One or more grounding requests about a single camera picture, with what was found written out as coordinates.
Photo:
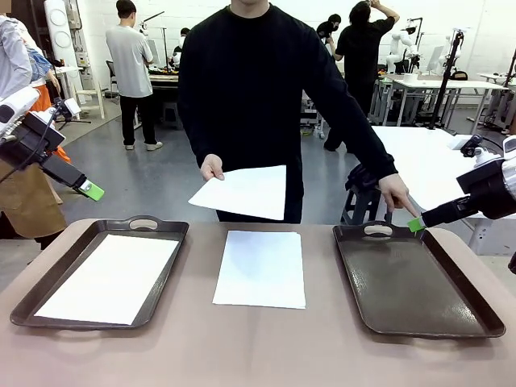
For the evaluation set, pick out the small grey stool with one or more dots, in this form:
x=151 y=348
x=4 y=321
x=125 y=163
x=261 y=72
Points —
x=171 y=113

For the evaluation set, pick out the tall white air conditioner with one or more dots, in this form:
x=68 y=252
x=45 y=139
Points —
x=56 y=24

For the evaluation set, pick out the white monitor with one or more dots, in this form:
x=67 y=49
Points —
x=434 y=58

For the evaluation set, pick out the large white table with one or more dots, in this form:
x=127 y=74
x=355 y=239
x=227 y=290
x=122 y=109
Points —
x=427 y=153

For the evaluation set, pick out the white patterned mug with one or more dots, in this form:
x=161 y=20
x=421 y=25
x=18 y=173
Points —
x=410 y=78

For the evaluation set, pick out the black step stool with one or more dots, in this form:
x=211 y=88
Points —
x=359 y=205

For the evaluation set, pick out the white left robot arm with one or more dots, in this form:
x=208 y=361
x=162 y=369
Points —
x=16 y=109

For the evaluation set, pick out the person's left forearm black sleeve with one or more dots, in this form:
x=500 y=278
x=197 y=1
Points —
x=363 y=141

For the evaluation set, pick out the person's right forearm black sleeve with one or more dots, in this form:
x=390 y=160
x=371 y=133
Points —
x=201 y=141

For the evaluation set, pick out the black tripod stand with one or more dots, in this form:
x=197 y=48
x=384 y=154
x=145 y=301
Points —
x=445 y=80

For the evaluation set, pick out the white A4 paper sheet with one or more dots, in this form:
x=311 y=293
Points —
x=246 y=193
x=260 y=270
x=109 y=278

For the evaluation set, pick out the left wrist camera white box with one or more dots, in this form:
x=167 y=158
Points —
x=71 y=106

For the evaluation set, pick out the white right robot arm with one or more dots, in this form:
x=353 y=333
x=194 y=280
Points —
x=510 y=177

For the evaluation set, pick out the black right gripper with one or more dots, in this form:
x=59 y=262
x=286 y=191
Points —
x=489 y=187

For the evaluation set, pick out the dark work table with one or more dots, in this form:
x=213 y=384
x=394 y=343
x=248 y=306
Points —
x=163 y=86

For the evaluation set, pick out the person's left hand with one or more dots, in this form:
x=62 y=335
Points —
x=397 y=193

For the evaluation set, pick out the person in grey t-shirt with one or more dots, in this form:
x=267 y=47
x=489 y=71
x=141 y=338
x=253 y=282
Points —
x=129 y=60

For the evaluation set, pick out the black cloth bundle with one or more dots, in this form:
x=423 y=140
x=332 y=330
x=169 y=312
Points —
x=359 y=177

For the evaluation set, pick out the brown plastic serving tray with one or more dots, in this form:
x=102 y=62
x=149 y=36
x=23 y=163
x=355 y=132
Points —
x=169 y=278
x=407 y=282

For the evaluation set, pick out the brown wicker basket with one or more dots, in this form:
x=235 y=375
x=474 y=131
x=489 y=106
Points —
x=459 y=76

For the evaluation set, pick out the figure blue shirt orange shorts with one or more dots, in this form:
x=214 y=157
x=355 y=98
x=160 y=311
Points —
x=38 y=64

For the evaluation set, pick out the white wooden stool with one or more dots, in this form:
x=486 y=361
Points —
x=90 y=101

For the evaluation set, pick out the white background desk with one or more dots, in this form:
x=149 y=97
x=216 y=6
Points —
x=443 y=84

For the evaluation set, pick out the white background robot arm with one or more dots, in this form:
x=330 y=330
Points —
x=397 y=48

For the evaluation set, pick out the person in black clothes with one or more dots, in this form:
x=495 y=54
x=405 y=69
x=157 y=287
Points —
x=359 y=60

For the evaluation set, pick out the person with brown apron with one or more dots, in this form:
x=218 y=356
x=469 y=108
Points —
x=28 y=201

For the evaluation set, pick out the person's right hand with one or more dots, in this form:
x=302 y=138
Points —
x=211 y=166

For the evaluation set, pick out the person with black mask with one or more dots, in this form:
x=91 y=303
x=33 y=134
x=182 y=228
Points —
x=328 y=30

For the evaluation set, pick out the person torso black sweater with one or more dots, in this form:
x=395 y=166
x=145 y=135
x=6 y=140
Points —
x=242 y=101

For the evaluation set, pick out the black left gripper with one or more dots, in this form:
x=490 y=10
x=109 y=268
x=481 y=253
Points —
x=40 y=139

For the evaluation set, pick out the black mesh office chair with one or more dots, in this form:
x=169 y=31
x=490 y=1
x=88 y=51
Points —
x=113 y=76

